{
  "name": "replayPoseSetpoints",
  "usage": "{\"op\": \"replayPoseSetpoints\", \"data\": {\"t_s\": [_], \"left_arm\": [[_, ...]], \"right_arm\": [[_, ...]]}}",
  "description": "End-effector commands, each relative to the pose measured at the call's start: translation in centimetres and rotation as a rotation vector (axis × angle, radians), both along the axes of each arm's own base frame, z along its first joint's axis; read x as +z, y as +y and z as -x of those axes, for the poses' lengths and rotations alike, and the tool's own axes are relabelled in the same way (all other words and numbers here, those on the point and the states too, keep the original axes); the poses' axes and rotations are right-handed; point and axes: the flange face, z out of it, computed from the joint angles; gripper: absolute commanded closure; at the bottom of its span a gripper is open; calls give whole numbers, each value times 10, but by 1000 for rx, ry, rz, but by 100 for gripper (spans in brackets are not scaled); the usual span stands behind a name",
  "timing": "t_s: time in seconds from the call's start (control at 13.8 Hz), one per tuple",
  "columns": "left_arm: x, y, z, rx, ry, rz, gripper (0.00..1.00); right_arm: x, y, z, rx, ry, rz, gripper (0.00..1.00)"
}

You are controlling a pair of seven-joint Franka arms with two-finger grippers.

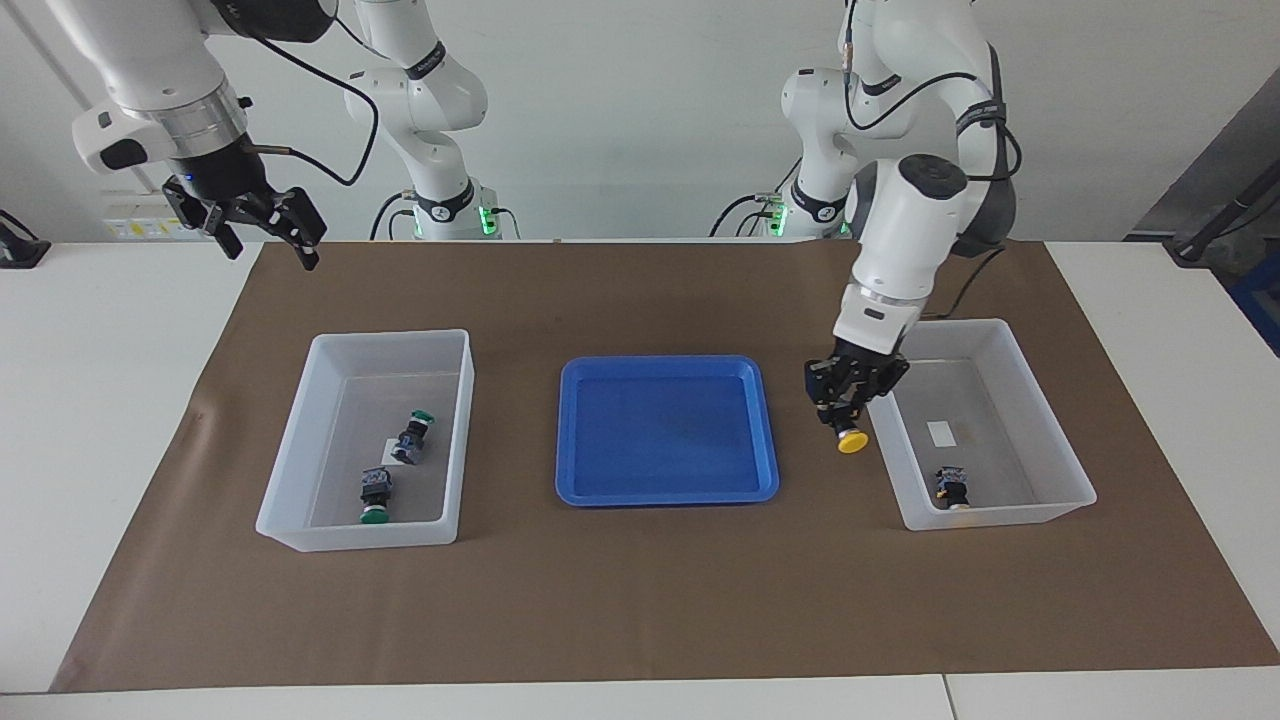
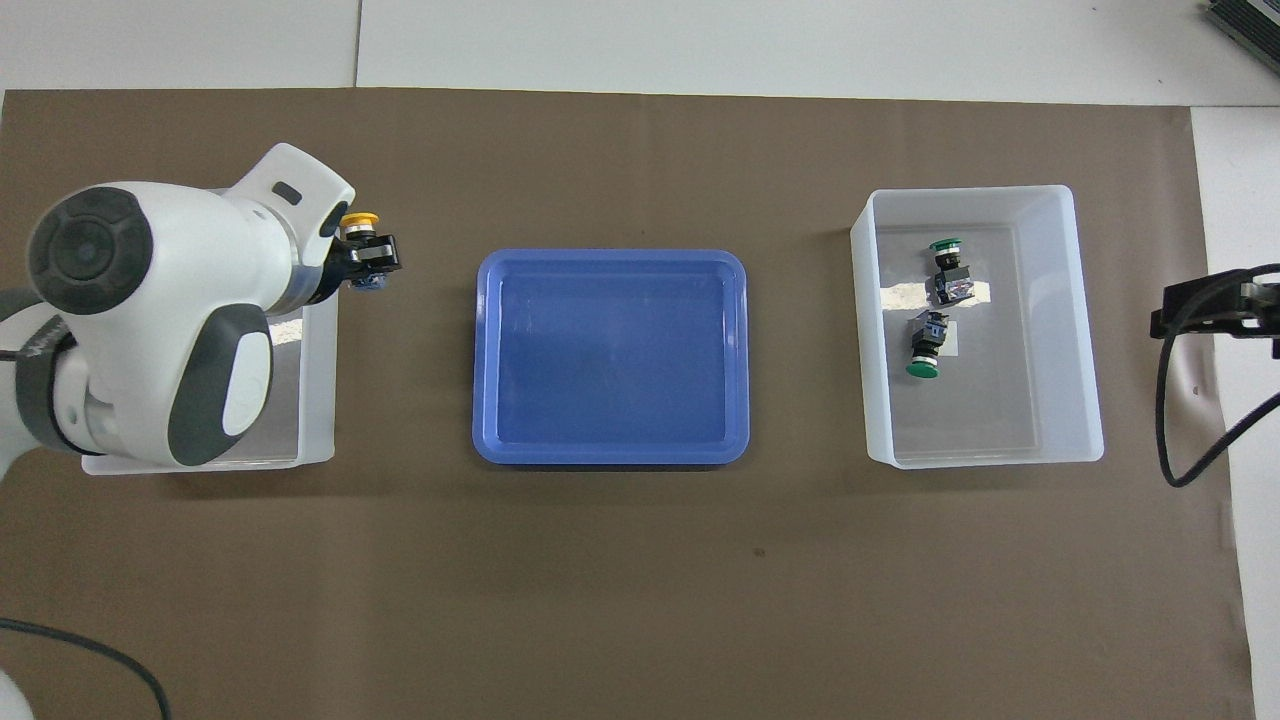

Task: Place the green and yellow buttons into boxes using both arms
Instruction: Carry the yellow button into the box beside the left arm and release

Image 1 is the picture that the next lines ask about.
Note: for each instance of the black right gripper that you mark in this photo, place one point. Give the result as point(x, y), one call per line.
point(220, 190)

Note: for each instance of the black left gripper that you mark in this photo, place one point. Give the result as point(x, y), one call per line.
point(868, 365)

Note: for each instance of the yellow mushroom push button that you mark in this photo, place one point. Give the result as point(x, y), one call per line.
point(853, 441)
point(955, 488)

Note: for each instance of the green mushroom push button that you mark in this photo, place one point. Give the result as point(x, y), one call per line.
point(412, 438)
point(375, 495)

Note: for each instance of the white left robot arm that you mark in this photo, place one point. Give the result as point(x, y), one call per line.
point(900, 230)

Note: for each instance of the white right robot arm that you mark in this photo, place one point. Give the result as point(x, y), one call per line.
point(150, 60)

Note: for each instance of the translucent white box, holed label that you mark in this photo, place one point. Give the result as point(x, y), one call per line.
point(1000, 400)

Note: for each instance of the translucent white box, plain label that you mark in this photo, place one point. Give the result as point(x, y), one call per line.
point(330, 400)

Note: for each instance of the blue plastic tray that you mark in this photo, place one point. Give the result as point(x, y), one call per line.
point(660, 440)

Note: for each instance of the plain white label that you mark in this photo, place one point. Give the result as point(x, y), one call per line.
point(389, 455)

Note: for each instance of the brown paper table mat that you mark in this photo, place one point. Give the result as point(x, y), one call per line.
point(640, 600)

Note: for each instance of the black pole stand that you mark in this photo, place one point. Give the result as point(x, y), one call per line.
point(1195, 248)

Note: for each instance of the blue crate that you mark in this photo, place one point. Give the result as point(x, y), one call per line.
point(1265, 300)

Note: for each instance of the dark grey slanted panel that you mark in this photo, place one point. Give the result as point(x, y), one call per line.
point(1230, 160)

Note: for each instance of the thin grey wall conduit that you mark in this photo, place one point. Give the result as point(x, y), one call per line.
point(40, 40)

